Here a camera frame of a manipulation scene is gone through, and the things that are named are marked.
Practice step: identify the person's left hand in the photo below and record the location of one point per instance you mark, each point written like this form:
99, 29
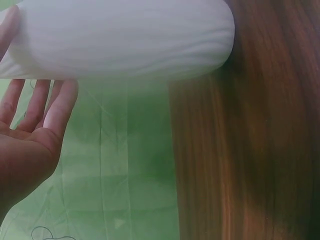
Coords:
22, 155

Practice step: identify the person's left fingers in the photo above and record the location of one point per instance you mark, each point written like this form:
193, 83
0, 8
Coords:
37, 105

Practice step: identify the person's left thumb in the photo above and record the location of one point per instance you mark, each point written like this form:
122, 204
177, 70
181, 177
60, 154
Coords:
10, 27

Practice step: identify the white ribbed container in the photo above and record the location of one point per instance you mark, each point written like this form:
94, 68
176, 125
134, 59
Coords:
125, 40

